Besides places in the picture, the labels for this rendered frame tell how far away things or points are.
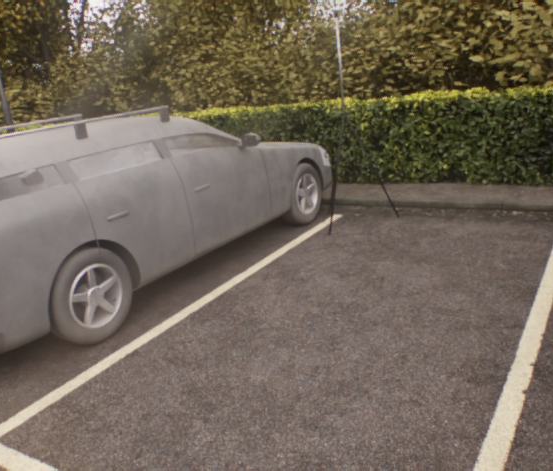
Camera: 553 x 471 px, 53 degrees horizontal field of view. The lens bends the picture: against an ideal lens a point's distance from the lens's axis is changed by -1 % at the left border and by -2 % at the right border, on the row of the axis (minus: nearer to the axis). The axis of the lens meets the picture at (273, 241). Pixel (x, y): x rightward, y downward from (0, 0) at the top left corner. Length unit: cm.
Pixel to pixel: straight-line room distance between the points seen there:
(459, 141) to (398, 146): 73
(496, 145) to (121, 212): 438
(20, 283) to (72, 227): 49
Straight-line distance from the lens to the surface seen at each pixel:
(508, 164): 673
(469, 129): 673
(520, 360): 333
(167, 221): 426
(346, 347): 344
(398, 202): 645
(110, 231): 391
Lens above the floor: 164
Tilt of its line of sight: 17 degrees down
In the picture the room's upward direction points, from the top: 7 degrees counter-clockwise
